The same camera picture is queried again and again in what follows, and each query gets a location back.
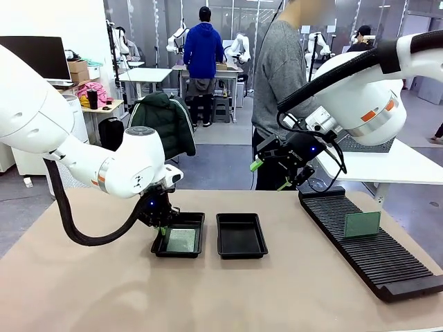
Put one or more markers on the black ESD tray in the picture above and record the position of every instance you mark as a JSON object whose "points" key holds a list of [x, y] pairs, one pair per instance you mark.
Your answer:
{"points": [[180, 238], [241, 237]]}

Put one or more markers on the green circuit board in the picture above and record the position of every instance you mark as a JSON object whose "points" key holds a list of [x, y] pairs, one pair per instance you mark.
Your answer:
{"points": [[362, 224], [181, 240]]}

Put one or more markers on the small white floor object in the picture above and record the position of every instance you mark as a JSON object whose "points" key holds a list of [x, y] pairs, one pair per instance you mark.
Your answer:
{"points": [[28, 182]]}

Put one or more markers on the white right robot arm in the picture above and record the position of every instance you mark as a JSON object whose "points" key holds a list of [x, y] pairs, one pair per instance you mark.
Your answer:
{"points": [[363, 93]]}

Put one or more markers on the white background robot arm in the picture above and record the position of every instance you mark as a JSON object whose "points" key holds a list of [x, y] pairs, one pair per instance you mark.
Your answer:
{"points": [[121, 45], [176, 39], [316, 43], [240, 46]]}

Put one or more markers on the pink jacket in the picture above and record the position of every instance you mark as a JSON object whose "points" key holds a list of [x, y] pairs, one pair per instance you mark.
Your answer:
{"points": [[100, 91]]}

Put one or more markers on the person in grey sweater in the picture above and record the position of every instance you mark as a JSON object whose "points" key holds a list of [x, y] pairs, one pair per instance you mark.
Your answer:
{"points": [[277, 69]]}

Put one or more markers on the black slotted board rack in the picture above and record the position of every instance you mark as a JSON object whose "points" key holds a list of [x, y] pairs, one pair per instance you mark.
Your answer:
{"points": [[380, 256]]}

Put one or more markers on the large white table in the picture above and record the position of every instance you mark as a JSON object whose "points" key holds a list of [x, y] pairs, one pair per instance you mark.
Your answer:
{"points": [[380, 169]]}

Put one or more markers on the seated person in grey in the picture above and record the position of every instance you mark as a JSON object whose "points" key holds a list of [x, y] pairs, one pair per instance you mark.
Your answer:
{"points": [[133, 50]]}

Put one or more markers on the yellow cloth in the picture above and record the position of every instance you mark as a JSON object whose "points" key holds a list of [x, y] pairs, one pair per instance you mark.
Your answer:
{"points": [[84, 101]]}

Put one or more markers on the grey step stool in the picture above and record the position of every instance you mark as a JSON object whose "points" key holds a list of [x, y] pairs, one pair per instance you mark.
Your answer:
{"points": [[221, 110]]}

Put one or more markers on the dark green puffer jacket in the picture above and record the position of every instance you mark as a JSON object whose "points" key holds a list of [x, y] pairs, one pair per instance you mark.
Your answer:
{"points": [[166, 117]]}

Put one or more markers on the black backpack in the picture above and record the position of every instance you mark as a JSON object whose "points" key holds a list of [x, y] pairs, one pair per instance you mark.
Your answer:
{"points": [[111, 133]]}

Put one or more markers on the white background desk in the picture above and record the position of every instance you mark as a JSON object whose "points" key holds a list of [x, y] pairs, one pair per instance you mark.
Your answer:
{"points": [[143, 74]]}

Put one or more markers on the grey metal stool seat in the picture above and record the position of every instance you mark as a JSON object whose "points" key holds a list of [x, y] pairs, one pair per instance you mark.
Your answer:
{"points": [[318, 185]]}

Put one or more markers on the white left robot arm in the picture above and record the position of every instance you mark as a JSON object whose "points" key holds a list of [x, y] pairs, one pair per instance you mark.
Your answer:
{"points": [[34, 110]]}

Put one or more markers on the cardboard box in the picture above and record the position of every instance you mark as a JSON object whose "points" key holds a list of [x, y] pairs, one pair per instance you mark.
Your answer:
{"points": [[79, 71]]}

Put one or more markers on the black tripod pole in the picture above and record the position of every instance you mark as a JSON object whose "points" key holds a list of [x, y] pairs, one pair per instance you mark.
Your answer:
{"points": [[313, 62]]}

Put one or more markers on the grey mesh basket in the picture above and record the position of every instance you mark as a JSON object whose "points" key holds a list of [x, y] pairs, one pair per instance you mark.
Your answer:
{"points": [[349, 145]]}

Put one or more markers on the black tumbler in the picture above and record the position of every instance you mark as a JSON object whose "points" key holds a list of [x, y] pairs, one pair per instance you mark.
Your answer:
{"points": [[92, 99]]}

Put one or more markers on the white cylindrical air purifier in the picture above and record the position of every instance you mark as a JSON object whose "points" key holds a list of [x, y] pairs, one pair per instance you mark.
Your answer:
{"points": [[78, 121]]}

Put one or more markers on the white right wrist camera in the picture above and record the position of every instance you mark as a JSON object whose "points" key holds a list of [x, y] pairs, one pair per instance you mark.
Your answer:
{"points": [[323, 119]]}

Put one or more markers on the person in blue hoodie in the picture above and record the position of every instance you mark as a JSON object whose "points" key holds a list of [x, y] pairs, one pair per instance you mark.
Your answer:
{"points": [[203, 52]]}

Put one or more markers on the light wood side table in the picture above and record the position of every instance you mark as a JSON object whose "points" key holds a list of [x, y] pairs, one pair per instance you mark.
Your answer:
{"points": [[104, 111]]}

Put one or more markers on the grey background work table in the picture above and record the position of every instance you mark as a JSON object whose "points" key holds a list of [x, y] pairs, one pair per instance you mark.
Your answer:
{"points": [[230, 71]]}

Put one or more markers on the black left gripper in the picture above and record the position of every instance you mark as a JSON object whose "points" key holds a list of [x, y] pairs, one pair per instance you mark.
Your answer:
{"points": [[155, 207]]}

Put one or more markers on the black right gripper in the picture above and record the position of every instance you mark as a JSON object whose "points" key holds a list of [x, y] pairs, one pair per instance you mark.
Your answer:
{"points": [[302, 150]]}

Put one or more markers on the person in black with cap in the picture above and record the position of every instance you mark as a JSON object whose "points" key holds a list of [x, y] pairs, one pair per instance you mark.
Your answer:
{"points": [[361, 39]]}

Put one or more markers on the black computer monitor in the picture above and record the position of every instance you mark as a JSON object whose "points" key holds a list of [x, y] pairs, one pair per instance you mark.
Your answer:
{"points": [[45, 55]]}

